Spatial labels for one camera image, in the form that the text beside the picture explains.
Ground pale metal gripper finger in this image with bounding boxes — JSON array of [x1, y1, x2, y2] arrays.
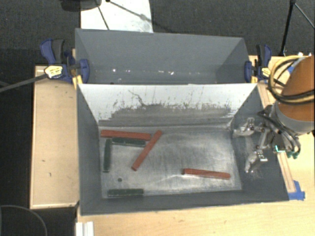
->
[[232, 118, 256, 139], [244, 149, 269, 174]]

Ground red-brown flat block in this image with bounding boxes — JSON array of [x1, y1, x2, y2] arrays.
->
[[100, 129, 152, 141], [131, 130, 163, 172], [181, 168, 231, 180]]

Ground grey metal bin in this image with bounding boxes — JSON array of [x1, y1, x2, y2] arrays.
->
[[73, 28, 290, 216]]

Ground dark green flat block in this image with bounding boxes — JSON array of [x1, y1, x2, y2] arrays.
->
[[111, 137, 147, 148], [102, 139, 113, 173], [107, 188, 145, 198]]

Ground pale wood board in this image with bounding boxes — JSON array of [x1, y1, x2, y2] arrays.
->
[[29, 64, 296, 210]]

